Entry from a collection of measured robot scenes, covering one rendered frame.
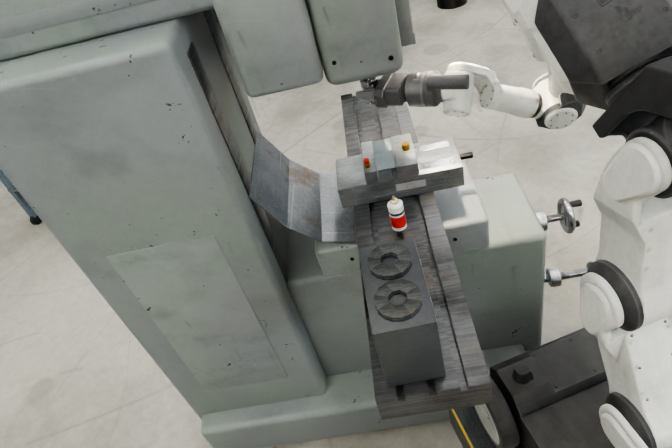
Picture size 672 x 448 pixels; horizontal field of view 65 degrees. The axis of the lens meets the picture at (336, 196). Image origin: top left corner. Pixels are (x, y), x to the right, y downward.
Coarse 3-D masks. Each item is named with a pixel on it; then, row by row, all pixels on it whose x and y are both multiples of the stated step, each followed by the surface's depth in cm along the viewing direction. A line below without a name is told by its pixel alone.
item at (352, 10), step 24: (312, 0) 113; (336, 0) 113; (360, 0) 113; (384, 0) 113; (312, 24) 118; (336, 24) 116; (360, 24) 116; (384, 24) 117; (336, 48) 120; (360, 48) 120; (384, 48) 120; (336, 72) 123; (360, 72) 124; (384, 72) 124
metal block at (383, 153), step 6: (372, 144) 148; (378, 144) 148; (384, 144) 147; (390, 144) 146; (378, 150) 145; (384, 150) 145; (390, 150) 144; (378, 156) 145; (384, 156) 145; (390, 156) 145; (378, 162) 147; (384, 162) 147; (390, 162) 147; (378, 168) 148; (384, 168) 148
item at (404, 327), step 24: (408, 240) 111; (384, 264) 107; (408, 264) 104; (384, 288) 101; (408, 288) 99; (384, 312) 97; (408, 312) 95; (432, 312) 96; (384, 336) 96; (408, 336) 96; (432, 336) 97; (384, 360) 101; (408, 360) 101; (432, 360) 102
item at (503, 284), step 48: (480, 192) 173; (288, 240) 176; (528, 240) 155; (288, 288) 163; (336, 288) 163; (480, 288) 167; (528, 288) 168; (336, 336) 179; (480, 336) 184; (528, 336) 185
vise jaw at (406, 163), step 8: (392, 136) 154; (400, 136) 153; (408, 136) 152; (392, 144) 151; (400, 144) 150; (400, 152) 147; (408, 152) 146; (400, 160) 144; (408, 160) 143; (416, 160) 143; (400, 168) 143; (408, 168) 143; (416, 168) 143; (400, 176) 144
